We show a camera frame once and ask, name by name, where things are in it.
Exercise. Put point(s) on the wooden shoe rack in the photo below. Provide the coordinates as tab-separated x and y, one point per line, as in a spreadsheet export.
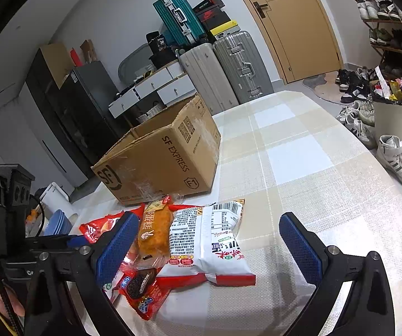
393	21

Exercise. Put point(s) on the silver suitcase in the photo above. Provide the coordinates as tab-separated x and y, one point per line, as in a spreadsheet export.
244	66

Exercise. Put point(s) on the person's left hand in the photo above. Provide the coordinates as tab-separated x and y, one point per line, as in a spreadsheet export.
15	306

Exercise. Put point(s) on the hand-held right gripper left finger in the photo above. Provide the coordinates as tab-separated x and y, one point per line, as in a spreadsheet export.
117	248

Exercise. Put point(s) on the dark wardrobe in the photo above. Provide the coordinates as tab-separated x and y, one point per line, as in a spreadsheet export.
52	119

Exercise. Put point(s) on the grey oval tub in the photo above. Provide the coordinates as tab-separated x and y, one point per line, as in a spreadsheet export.
134	64

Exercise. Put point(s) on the rows of shelved shoes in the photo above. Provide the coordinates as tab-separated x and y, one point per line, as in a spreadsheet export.
383	8

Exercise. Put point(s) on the pile of loose shoes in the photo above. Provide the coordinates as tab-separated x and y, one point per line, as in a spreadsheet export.
356	112

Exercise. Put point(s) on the black printed bag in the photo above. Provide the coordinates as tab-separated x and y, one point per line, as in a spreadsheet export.
157	43

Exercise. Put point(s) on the white noodle packet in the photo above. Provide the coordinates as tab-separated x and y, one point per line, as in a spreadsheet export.
208	241

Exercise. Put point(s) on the white canister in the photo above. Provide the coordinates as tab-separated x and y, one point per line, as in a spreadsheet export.
55	196

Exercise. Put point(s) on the teal suitcase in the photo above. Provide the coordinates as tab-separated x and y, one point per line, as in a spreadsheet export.
178	17

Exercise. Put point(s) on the round beige rug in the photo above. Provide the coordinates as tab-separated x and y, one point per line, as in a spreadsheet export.
323	91

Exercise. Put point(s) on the red cookie packet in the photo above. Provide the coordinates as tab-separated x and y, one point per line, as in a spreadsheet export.
145	290

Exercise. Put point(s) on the flat cardboard sheet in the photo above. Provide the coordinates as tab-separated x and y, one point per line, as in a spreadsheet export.
55	63

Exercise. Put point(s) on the red snack packet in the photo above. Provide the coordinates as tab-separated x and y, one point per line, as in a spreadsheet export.
97	229

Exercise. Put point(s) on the small brown carton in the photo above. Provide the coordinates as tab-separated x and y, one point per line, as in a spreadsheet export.
89	50

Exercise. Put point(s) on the person's left forearm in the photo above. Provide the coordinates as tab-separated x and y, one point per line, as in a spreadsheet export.
6	323

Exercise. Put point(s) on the red black shoe box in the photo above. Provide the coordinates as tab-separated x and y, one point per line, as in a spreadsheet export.
209	15

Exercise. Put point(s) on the dark grey refrigerator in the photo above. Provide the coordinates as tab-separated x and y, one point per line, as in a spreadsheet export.
89	94

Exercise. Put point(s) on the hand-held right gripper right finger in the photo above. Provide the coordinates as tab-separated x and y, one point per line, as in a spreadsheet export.
299	248

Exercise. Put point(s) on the yellow black shoe box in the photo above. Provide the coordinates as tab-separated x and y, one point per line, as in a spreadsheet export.
225	28

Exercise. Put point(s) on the small white green packet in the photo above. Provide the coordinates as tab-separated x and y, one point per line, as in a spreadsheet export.
111	285

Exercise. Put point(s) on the red carton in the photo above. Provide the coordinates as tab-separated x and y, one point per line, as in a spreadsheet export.
75	57

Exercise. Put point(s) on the white trash bin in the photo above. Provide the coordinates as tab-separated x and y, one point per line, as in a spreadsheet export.
393	122

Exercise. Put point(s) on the wooden door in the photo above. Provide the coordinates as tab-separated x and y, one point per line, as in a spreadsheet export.
292	28

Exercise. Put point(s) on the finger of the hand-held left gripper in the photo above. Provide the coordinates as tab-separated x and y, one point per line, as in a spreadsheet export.
76	241

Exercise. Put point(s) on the blue bowl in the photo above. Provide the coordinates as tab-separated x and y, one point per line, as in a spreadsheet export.
48	229
59	220

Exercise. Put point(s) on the orange cake packet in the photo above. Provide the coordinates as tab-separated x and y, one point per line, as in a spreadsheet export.
153	234

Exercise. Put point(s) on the woven laundry basket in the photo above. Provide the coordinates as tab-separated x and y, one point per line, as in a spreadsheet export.
150	113

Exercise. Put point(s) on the brown cardboard box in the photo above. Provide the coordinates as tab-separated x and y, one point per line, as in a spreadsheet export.
159	157

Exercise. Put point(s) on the white high-top sneaker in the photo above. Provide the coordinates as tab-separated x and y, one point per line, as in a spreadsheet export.
395	157

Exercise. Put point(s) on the white drawer desk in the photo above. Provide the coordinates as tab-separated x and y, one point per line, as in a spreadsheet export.
152	84

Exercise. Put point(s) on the pile of colourful wrappers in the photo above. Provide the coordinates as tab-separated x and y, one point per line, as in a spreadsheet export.
391	91

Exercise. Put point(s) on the white suitcase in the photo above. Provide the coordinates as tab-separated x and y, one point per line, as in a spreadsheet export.
208	80

